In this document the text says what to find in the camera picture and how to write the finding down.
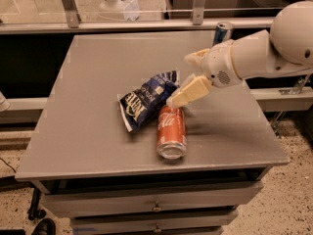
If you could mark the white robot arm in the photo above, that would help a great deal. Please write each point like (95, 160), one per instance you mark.
(286, 49)

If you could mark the drawer knob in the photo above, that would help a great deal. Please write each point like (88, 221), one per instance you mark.
(156, 207)
(157, 229)

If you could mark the left metal bracket post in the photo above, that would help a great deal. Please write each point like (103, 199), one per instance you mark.
(72, 16)

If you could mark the white pedestal base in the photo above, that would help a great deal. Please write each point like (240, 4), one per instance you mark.
(119, 10)

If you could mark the metal railing bar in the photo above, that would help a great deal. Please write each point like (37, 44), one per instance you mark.
(136, 26)

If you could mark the right metal bracket post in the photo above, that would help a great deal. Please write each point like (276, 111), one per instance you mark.
(198, 11)

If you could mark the blue chip bag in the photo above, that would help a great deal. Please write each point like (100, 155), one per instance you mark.
(142, 104)

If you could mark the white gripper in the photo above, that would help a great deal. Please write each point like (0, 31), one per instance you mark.
(217, 64)

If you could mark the orange coke can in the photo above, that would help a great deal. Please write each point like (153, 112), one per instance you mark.
(171, 133)

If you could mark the metal bracket post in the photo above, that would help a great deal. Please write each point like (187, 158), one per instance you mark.
(198, 11)
(72, 16)

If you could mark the blue red bull can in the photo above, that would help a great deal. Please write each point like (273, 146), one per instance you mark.
(223, 32)

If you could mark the grey drawer cabinet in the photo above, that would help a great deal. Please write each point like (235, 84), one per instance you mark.
(93, 153)

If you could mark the lower drawer knob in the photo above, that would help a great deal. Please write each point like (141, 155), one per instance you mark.
(157, 229)

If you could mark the top drawer knob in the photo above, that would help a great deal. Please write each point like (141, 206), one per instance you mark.
(156, 207)

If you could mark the black caster wheel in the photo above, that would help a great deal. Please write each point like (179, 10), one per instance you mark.
(34, 212)

